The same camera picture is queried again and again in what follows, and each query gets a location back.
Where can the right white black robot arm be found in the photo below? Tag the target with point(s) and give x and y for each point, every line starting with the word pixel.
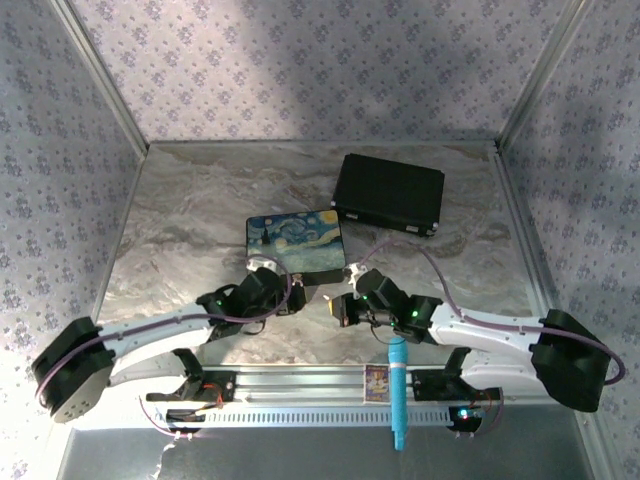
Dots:
pixel 500 335

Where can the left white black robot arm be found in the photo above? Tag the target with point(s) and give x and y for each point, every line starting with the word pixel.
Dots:
pixel 150 332

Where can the starry night painting box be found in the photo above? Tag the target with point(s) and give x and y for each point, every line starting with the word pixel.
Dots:
pixel 295 240

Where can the small picture card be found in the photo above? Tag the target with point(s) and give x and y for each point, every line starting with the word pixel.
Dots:
pixel 376 384

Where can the blue marker pen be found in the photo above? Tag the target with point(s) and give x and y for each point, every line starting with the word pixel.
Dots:
pixel 398 385

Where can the black hard case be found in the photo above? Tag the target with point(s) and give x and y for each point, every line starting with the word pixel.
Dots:
pixel 390 192

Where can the aluminium mounting rail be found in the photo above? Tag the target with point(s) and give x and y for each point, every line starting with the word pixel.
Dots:
pixel 310 385

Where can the metal table edge rail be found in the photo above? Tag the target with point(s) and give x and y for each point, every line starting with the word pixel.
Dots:
pixel 530 260

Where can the metal frame post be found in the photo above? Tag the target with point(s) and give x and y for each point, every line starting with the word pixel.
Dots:
pixel 102 75
pixel 542 70

